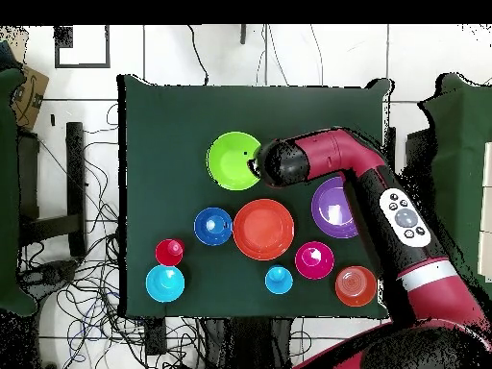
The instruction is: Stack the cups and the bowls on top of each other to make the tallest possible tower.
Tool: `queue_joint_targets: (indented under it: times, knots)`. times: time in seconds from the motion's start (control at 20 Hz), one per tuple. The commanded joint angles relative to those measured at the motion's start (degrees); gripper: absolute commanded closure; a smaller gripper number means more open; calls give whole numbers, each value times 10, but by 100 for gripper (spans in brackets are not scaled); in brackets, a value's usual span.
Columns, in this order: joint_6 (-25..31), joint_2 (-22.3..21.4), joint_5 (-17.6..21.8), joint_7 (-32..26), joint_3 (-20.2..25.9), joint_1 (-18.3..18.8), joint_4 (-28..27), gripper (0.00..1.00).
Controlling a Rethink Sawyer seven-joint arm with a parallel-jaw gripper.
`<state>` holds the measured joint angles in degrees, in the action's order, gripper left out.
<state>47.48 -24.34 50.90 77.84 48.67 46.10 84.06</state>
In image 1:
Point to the dark green tablecloth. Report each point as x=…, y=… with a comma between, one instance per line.
x=250, y=107

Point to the grey machine base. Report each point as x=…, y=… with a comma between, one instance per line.
x=50, y=273

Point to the purple bowl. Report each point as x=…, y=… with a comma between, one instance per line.
x=330, y=209

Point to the magenta bowl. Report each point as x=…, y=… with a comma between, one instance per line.
x=314, y=260

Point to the cardboard box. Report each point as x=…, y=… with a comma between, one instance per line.
x=29, y=100

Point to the black metal stand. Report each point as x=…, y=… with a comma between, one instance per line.
x=75, y=173
x=421, y=161

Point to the black box on floor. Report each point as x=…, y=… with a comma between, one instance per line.
x=155, y=336

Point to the light blue cup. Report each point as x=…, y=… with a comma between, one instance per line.
x=278, y=280

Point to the large green bowl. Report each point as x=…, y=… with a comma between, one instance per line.
x=230, y=161

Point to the wide orange bowl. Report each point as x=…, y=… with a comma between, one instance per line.
x=263, y=229

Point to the black post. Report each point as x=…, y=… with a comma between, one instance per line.
x=243, y=34

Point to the dark blue bowl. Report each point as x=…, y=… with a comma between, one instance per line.
x=212, y=226

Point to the red cup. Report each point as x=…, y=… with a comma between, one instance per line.
x=169, y=252

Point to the green cloth side table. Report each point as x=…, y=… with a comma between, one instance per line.
x=7, y=192
x=461, y=153

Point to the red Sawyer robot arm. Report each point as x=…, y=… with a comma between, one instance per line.
x=403, y=250

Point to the deep orange bowl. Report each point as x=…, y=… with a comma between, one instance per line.
x=355, y=286

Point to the black square frame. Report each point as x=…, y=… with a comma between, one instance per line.
x=107, y=46

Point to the light blue bowl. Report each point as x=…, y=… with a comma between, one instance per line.
x=165, y=283

